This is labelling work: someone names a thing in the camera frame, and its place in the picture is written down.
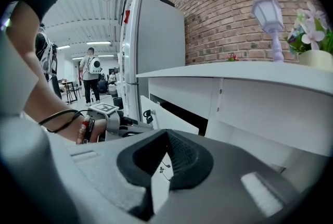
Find grey refrigerator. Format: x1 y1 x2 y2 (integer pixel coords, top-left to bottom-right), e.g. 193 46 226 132
120 0 186 125

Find white backpack round window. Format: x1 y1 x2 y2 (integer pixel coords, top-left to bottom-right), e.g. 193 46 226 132
88 57 103 74

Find person's left hand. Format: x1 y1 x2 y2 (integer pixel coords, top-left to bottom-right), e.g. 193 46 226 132
75 114 108 145

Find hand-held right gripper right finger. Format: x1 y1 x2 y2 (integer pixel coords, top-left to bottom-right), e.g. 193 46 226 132
155 128 327 224

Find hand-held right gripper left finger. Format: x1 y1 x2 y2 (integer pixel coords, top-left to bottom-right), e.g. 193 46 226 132
0 115 171 224

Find wooden drawer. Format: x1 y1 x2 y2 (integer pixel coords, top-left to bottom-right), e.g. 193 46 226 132
139 94 209 138

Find pink white flowers in pot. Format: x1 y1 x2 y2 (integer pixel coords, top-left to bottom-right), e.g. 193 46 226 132
284 2 333 71

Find black printed wristband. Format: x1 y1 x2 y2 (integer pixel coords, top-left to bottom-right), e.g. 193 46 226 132
82 118 95 145

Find person's left forearm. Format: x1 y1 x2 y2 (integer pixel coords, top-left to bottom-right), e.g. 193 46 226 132
6 1 87 141

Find white desk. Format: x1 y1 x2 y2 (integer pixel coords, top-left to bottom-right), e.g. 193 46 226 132
135 60 333 192

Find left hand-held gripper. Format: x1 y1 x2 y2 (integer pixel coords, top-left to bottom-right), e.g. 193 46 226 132
87 103 155 142

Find black round bin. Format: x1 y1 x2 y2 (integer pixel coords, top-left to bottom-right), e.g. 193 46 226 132
112 97 124 110

